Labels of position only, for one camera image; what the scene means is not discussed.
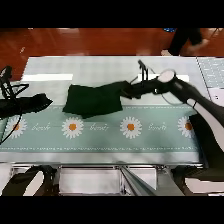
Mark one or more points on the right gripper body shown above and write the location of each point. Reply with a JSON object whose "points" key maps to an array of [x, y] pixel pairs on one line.
{"points": [[143, 89]]}

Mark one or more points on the dark green T-shirt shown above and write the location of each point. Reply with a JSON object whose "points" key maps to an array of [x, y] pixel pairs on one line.
{"points": [[93, 100]]}

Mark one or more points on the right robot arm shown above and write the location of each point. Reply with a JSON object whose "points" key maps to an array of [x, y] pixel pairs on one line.
{"points": [[200, 103]]}

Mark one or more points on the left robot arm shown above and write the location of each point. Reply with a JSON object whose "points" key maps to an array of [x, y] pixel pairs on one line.
{"points": [[30, 104]]}

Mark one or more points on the person's legs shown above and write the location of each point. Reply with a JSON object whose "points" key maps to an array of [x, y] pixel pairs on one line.
{"points": [[181, 41]]}

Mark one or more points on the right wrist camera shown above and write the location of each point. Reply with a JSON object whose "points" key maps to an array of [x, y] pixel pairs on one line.
{"points": [[143, 71]]}

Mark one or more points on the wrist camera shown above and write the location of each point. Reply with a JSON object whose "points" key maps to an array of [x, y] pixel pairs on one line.
{"points": [[6, 78], [143, 71]]}

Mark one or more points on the silver frame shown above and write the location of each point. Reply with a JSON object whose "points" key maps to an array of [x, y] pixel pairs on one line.
{"points": [[140, 181]]}

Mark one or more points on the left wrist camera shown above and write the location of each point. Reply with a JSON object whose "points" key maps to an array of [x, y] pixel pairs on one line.
{"points": [[6, 78]]}

